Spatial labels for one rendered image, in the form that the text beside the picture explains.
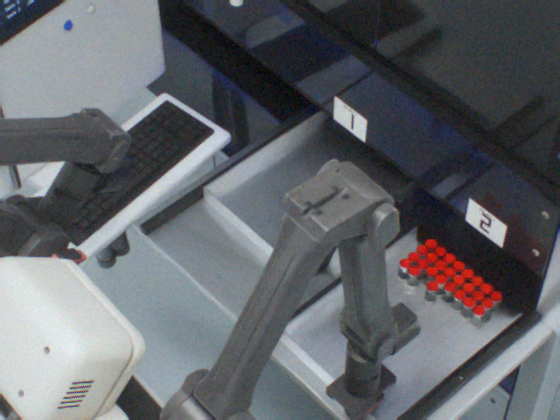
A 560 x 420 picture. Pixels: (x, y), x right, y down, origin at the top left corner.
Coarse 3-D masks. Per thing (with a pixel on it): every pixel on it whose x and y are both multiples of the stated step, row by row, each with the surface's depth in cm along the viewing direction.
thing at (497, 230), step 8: (472, 200) 212; (472, 208) 214; (480, 208) 212; (472, 216) 215; (480, 216) 213; (488, 216) 211; (472, 224) 216; (496, 224) 211; (504, 224) 209; (496, 232) 212; (504, 232) 210; (496, 240) 213
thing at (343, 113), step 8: (336, 104) 230; (344, 104) 227; (336, 112) 231; (344, 112) 229; (352, 112) 227; (336, 120) 233; (344, 120) 230; (360, 120) 226; (360, 128) 228; (360, 136) 229
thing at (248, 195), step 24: (312, 120) 245; (288, 144) 243; (312, 144) 243; (336, 144) 244; (360, 144) 243; (240, 168) 236; (264, 168) 239; (288, 168) 239; (312, 168) 239; (360, 168) 239; (384, 168) 239; (216, 192) 235; (240, 192) 235; (264, 192) 235; (408, 192) 235; (240, 216) 232; (264, 216) 232; (264, 240) 224
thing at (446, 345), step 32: (416, 288) 221; (320, 320) 216; (448, 320) 217; (512, 320) 213; (320, 352) 212; (416, 352) 212; (448, 352) 212; (480, 352) 210; (416, 384) 208; (384, 416) 204
